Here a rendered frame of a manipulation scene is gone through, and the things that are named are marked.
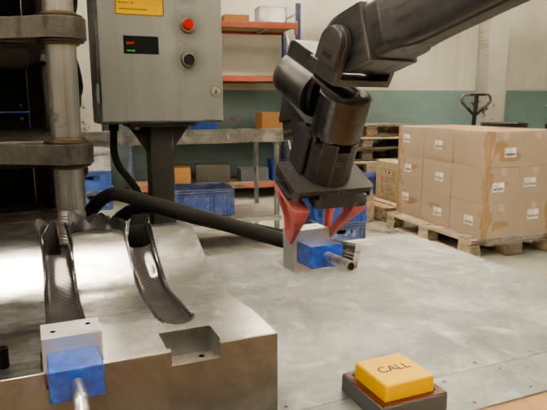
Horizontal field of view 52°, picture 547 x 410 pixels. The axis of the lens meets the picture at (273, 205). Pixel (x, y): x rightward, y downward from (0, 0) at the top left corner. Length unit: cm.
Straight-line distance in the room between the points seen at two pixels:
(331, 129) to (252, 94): 681
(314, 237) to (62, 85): 69
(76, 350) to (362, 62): 37
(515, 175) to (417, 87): 402
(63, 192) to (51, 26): 33
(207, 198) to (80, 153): 322
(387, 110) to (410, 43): 749
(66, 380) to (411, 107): 784
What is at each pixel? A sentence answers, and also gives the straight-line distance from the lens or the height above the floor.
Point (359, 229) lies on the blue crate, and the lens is 444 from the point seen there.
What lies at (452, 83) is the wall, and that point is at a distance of 852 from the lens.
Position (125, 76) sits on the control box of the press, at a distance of 137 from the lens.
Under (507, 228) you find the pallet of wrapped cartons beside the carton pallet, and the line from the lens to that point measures 448.
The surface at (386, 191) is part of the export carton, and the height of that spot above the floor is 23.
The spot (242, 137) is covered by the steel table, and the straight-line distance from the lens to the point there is 421.
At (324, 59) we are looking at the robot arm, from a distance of 58.
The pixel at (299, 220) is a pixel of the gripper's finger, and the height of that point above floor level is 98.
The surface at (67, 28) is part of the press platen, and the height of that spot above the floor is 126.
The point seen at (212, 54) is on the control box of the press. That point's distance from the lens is 142.
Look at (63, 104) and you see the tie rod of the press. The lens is 123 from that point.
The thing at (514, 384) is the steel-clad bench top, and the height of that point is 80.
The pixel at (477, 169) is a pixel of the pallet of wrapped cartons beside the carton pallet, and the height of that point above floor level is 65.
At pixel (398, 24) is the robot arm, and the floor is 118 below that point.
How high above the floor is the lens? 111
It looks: 10 degrees down
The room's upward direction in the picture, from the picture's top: straight up
